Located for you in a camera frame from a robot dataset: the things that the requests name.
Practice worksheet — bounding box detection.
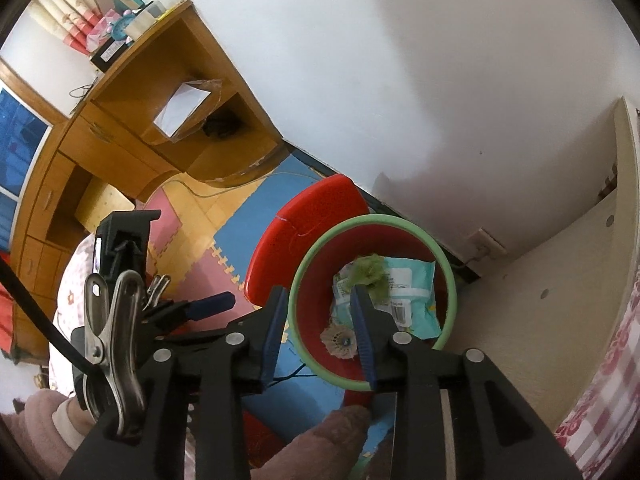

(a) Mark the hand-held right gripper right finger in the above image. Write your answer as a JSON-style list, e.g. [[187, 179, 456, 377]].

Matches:
[[349, 285, 583, 480]]

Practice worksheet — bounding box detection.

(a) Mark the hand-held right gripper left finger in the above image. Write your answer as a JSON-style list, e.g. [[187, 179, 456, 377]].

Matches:
[[60, 285, 291, 480]]

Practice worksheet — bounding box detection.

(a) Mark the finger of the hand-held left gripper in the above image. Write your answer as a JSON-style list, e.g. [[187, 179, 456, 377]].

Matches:
[[150, 291, 236, 333]]

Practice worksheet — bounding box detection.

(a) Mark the beige round patterned piece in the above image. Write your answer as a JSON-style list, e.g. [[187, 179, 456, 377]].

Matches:
[[320, 324, 358, 361]]

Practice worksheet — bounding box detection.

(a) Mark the green paper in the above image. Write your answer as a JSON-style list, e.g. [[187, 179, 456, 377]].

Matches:
[[347, 255, 391, 301]]

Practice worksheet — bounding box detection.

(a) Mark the teal wipes packet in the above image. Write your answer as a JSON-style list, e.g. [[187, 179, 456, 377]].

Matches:
[[332, 255, 443, 341]]

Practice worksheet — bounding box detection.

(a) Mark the red basin with green rim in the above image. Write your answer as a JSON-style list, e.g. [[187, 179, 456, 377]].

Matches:
[[287, 214, 458, 392]]

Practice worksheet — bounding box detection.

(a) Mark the person's left forearm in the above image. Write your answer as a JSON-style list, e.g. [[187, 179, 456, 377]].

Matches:
[[0, 390, 96, 480]]

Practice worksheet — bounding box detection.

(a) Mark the wooden stool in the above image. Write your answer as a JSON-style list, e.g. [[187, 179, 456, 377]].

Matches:
[[75, 177, 136, 231]]

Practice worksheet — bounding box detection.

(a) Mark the metal spring clip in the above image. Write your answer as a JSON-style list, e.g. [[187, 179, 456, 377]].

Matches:
[[82, 270, 147, 441], [145, 275, 171, 311]]

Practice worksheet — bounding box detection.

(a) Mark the person's fluffy pink leg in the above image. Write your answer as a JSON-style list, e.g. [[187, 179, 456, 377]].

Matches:
[[250, 404, 373, 480]]

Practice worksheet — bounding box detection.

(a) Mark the wooden desk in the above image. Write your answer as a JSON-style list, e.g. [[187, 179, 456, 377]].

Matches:
[[10, 0, 286, 361]]

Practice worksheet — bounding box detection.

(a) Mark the white paper sheet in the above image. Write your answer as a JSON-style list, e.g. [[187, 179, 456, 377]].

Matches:
[[152, 80, 213, 138]]

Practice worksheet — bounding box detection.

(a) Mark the wooden framed window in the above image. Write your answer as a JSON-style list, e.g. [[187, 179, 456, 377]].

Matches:
[[0, 57, 66, 251]]

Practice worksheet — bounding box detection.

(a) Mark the pink tissue box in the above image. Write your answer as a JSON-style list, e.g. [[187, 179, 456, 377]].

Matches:
[[86, 10, 121, 51]]

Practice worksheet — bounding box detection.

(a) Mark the blue alarm clock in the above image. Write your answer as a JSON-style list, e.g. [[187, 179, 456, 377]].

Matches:
[[111, 10, 141, 41]]

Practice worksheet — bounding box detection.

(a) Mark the white container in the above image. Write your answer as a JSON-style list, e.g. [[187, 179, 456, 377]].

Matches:
[[124, 10, 158, 41]]

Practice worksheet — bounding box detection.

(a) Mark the cream floral curtain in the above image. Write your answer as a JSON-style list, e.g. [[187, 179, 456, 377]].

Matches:
[[27, 0, 108, 53]]

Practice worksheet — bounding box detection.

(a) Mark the heart patchwork tablecloth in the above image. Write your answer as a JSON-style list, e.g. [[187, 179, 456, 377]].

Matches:
[[550, 270, 640, 480]]

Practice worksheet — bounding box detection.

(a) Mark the thin black floor wire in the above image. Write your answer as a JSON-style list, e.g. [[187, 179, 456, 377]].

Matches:
[[270, 362, 316, 388]]

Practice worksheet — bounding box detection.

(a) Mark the grey power cord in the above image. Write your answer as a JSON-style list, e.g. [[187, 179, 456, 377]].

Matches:
[[165, 170, 321, 198]]

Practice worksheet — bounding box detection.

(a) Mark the black cable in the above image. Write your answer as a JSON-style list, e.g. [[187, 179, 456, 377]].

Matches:
[[0, 250, 96, 376]]

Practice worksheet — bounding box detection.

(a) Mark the white wall outlet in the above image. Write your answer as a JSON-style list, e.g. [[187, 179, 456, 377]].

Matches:
[[465, 227, 508, 263]]

